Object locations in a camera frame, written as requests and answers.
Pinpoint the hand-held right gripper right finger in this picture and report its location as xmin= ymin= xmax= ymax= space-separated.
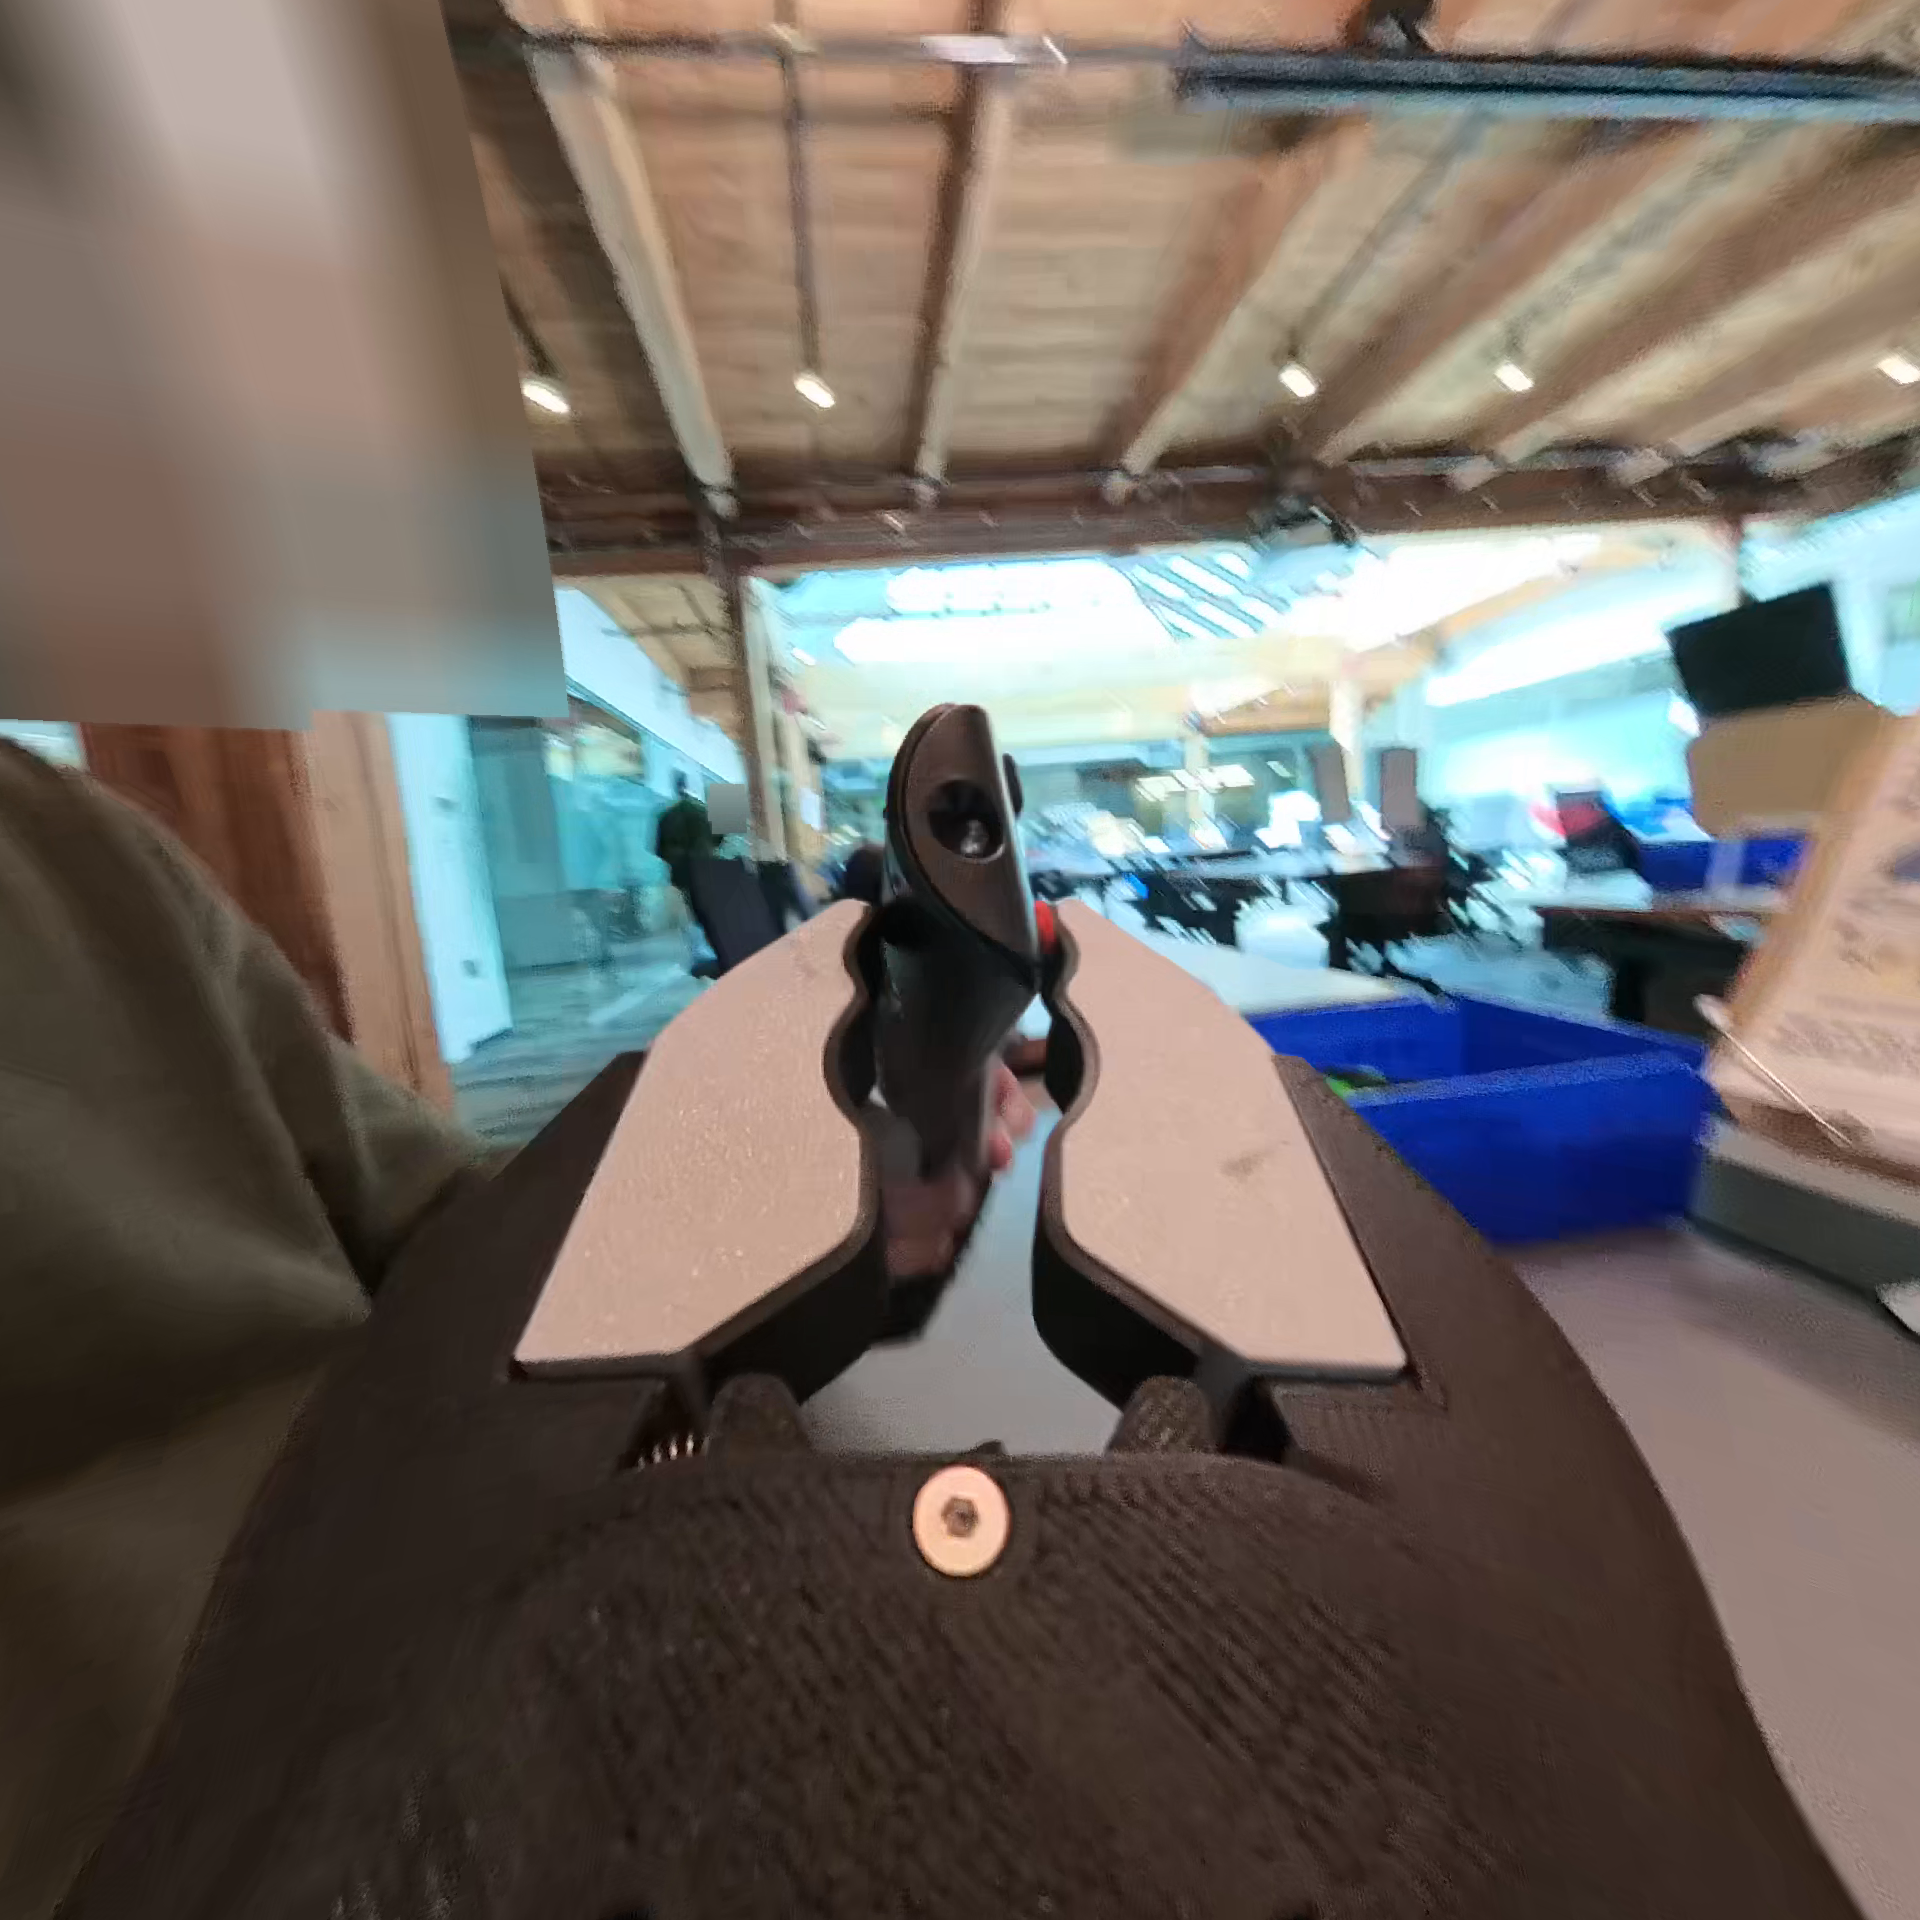
xmin=1030 ymin=898 xmax=1412 ymax=1405

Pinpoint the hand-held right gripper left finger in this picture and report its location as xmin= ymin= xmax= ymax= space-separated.
xmin=513 ymin=898 xmax=892 ymax=1389

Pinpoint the black remote control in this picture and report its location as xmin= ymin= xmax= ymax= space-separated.
xmin=875 ymin=702 xmax=1053 ymax=1193

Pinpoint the blue plastic bin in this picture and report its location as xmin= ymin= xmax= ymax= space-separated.
xmin=1246 ymin=988 xmax=1719 ymax=1245

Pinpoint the person's left hand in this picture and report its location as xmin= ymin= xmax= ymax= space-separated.
xmin=885 ymin=1070 xmax=1039 ymax=1283

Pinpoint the white top desk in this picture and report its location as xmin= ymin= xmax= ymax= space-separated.
xmin=1168 ymin=929 xmax=1433 ymax=1022

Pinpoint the black mesh office chair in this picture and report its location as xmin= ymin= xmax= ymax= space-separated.
xmin=686 ymin=853 xmax=820 ymax=979

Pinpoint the wooden top desk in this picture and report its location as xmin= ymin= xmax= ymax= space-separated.
xmin=1529 ymin=892 xmax=1785 ymax=1028

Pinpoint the small blue bin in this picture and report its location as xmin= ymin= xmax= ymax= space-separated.
xmin=1632 ymin=830 xmax=1809 ymax=893

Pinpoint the instruction sheet board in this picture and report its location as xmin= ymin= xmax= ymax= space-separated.
xmin=1706 ymin=719 xmax=1920 ymax=1179

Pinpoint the black screen panel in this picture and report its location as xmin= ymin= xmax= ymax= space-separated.
xmin=1666 ymin=583 xmax=1856 ymax=719

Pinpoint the wooden post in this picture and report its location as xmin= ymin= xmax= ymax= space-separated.
xmin=83 ymin=712 xmax=452 ymax=1112

